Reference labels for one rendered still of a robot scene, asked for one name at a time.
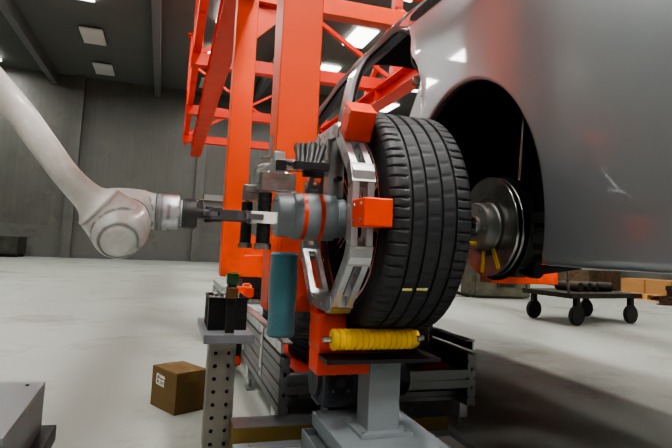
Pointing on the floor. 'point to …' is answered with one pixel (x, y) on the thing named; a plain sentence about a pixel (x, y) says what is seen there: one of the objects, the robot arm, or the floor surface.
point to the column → (218, 395)
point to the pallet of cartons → (645, 287)
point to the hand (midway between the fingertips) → (262, 217)
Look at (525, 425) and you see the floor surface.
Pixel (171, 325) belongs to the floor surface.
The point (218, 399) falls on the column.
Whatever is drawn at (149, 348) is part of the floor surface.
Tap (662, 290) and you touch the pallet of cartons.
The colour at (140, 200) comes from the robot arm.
